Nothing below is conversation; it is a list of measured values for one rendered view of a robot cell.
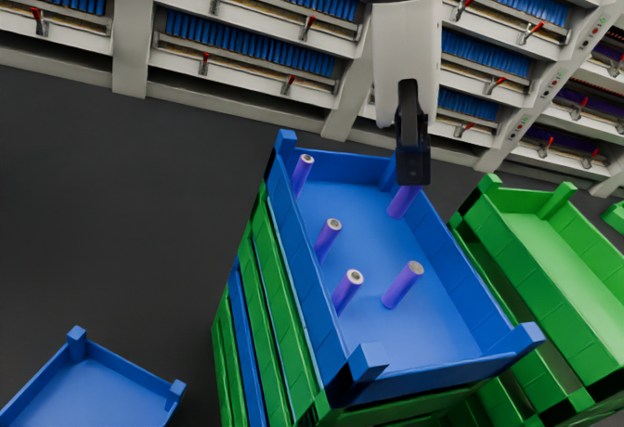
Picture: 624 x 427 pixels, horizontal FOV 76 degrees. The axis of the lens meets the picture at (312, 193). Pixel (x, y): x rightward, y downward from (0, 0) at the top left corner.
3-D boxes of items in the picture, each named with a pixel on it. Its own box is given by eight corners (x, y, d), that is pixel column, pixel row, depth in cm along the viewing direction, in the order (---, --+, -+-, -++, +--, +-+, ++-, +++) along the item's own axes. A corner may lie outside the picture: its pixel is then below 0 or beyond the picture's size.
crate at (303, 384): (248, 216, 59) (262, 176, 54) (364, 220, 68) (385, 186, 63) (299, 442, 39) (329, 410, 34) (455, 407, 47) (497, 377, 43)
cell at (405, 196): (383, 207, 44) (412, 161, 40) (396, 207, 45) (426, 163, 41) (390, 219, 43) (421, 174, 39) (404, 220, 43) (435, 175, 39)
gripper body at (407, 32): (366, -29, 36) (376, 93, 42) (347, -10, 28) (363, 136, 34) (455, -44, 33) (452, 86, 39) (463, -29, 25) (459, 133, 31)
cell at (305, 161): (283, 189, 53) (299, 151, 49) (296, 190, 54) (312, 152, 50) (287, 200, 52) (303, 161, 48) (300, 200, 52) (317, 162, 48)
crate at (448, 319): (262, 176, 54) (279, 127, 49) (385, 186, 63) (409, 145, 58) (329, 410, 34) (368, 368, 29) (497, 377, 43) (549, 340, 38)
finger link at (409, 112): (400, 41, 32) (405, 78, 37) (398, 132, 30) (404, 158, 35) (416, 39, 31) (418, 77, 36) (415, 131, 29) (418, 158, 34)
